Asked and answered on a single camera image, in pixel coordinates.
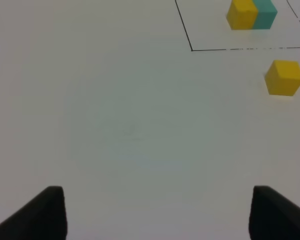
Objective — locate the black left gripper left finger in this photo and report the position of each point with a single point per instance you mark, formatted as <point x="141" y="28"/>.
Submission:
<point x="42" y="218"/>

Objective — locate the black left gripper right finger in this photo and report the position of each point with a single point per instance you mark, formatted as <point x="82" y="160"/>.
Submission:
<point x="273" y="216"/>

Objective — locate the template teal cube block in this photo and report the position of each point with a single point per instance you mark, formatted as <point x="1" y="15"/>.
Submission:
<point x="266" y="14"/>

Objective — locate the template yellow cube block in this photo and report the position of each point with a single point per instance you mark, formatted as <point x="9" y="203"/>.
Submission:
<point x="242" y="14"/>

